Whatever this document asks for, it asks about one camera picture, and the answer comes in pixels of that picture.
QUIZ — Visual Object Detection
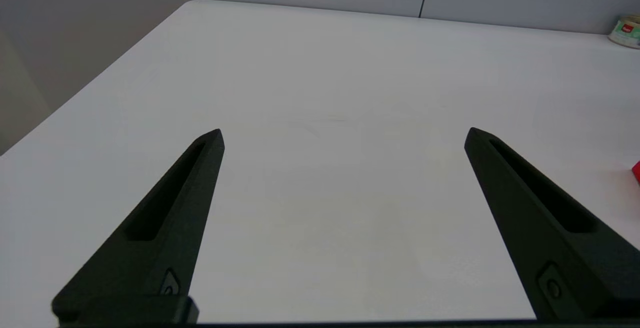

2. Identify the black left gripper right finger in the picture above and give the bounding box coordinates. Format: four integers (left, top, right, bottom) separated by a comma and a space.
464, 127, 640, 321

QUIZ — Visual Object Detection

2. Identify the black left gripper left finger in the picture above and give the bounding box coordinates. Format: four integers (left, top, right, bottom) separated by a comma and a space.
51, 129, 225, 314

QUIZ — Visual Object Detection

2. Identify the small tin can green label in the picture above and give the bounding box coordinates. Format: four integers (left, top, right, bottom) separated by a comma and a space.
608, 15, 640, 50

